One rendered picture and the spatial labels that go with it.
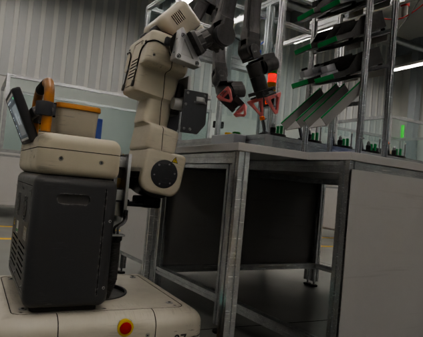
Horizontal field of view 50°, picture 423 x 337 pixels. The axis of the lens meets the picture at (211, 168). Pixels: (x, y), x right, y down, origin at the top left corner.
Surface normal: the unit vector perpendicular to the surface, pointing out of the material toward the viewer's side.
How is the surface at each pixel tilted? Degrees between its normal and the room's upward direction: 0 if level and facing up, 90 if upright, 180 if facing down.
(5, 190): 90
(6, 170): 90
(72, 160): 90
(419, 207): 90
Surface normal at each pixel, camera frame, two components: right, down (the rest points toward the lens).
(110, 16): 0.47, 0.01
